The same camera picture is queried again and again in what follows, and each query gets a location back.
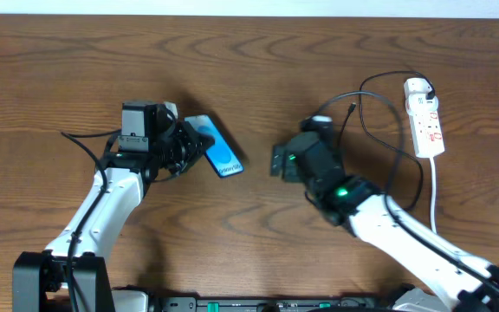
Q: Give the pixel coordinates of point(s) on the blue screen smartphone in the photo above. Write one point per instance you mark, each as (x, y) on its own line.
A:
(221, 157)

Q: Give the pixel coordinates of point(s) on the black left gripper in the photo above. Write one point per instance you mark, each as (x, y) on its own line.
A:
(191, 147)

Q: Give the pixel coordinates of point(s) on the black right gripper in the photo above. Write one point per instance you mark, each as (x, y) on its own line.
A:
(284, 160)

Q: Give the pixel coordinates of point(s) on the white usb charger plug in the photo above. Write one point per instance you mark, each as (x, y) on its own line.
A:
(418, 104)

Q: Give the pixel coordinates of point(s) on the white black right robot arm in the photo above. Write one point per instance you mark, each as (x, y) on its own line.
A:
(460, 280)

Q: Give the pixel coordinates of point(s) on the white power strip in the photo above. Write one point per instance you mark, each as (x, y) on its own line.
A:
(426, 129)

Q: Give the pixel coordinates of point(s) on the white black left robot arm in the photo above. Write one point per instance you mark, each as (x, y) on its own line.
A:
(71, 273)

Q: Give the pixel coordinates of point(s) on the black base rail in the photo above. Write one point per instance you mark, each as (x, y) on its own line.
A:
(191, 304)

